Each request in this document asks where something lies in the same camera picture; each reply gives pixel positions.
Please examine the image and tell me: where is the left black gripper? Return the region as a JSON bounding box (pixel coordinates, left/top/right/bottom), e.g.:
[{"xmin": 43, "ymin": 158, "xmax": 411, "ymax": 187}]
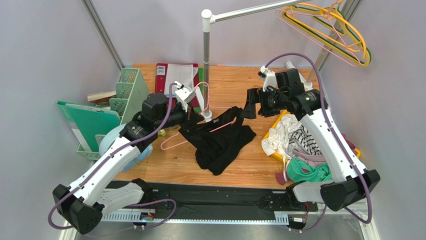
[{"xmin": 154, "ymin": 100, "xmax": 205, "ymax": 132}]

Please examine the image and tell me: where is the black tank top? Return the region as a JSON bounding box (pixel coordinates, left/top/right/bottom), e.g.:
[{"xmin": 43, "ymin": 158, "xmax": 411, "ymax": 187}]
[{"xmin": 179, "ymin": 106, "xmax": 256, "ymax": 176}]

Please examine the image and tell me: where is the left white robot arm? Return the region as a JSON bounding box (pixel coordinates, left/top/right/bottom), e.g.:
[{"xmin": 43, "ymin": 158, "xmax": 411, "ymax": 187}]
[{"xmin": 48, "ymin": 93, "xmax": 204, "ymax": 235}]

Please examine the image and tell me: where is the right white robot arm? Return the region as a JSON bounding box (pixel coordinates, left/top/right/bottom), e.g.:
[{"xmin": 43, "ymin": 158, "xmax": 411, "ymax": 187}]
[{"xmin": 241, "ymin": 66, "xmax": 381, "ymax": 212}]

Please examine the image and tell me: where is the green plastic hanger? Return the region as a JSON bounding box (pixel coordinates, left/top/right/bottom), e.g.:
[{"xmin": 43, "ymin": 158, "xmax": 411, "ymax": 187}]
[{"xmin": 282, "ymin": 3, "xmax": 373, "ymax": 65}]

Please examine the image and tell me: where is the yellow green mug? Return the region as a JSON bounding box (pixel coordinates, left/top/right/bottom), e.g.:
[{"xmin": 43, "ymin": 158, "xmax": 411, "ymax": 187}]
[{"xmin": 158, "ymin": 129, "xmax": 167, "ymax": 137}]

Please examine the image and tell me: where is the white mesh pouch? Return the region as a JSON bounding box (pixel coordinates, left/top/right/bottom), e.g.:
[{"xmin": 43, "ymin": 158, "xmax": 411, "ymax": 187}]
[{"xmin": 164, "ymin": 63, "xmax": 199, "ymax": 97}]

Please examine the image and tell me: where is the green sheet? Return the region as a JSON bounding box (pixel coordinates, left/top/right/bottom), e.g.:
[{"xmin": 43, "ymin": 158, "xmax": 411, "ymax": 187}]
[{"xmin": 192, "ymin": 67, "xmax": 205, "ymax": 113}]

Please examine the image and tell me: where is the black white striped shirt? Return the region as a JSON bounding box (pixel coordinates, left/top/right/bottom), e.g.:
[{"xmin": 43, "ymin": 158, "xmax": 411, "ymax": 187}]
[{"xmin": 287, "ymin": 126, "xmax": 322, "ymax": 156}]

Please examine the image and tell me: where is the green mesh file organizer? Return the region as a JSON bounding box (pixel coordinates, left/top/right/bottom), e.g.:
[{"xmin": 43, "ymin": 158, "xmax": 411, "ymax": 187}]
[{"xmin": 76, "ymin": 68, "xmax": 150, "ymax": 160}]

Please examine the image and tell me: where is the yellow plastic tray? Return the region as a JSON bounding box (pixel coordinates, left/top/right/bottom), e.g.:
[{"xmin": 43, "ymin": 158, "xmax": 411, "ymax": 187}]
[{"xmin": 260, "ymin": 109, "xmax": 362, "ymax": 164}]

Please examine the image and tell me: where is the dark red garment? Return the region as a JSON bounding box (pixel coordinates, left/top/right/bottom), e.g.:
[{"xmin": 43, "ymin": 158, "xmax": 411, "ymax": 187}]
[{"xmin": 275, "ymin": 172, "xmax": 286, "ymax": 185}]

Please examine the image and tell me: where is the green garment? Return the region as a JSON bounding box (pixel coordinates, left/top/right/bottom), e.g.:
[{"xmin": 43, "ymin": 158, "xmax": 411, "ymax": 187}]
[{"xmin": 285, "ymin": 157, "xmax": 333, "ymax": 183}]

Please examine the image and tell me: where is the mauve garment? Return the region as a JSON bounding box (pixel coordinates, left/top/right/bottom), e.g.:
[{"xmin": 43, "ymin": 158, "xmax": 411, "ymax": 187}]
[{"xmin": 292, "ymin": 148, "xmax": 327, "ymax": 167}]

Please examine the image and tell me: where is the silver white clothes rack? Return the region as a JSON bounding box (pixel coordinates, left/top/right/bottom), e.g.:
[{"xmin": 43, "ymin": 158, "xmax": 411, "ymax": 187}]
[{"xmin": 194, "ymin": 0, "xmax": 354, "ymax": 123}]

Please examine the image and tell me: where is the wooden block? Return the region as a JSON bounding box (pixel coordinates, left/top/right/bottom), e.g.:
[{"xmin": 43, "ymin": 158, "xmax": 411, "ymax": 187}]
[{"xmin": 87, "ymin": 91, "xmax": 117, "ymax": 107}]

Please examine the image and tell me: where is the green clipboard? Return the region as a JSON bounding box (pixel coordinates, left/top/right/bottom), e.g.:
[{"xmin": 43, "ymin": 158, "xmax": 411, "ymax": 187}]
[{"xmin": 57, "ymin": 101, "xmax": 121, "ymax": 152}]

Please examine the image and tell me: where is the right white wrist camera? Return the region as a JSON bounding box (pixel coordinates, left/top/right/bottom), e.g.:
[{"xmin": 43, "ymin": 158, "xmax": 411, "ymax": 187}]
[{"xmin": 258, "ymin": 65, "xmax": 277, "ymax": 92}]

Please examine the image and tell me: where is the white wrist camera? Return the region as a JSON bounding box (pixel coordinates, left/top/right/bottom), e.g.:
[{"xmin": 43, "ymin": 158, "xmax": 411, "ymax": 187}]
[
  {"xmin": 258, "ymin": 65, "xmax": 277, "ymax": 92},
  {"xmin": 174, "ymin": 81, "xmax": 197, "ymax": 113}
]

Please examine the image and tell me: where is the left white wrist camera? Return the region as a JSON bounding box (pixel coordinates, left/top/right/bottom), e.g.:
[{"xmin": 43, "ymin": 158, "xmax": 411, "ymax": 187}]
[{"xmin": 174, "ymin": 81, "xmax": 197, "ymax": 113}]

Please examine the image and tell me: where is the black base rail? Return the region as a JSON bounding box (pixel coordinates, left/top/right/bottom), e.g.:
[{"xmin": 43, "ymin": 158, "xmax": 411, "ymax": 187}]
[{"xmin": 102, "ymin": 182, "xmax": 322, "ymax": 230}]

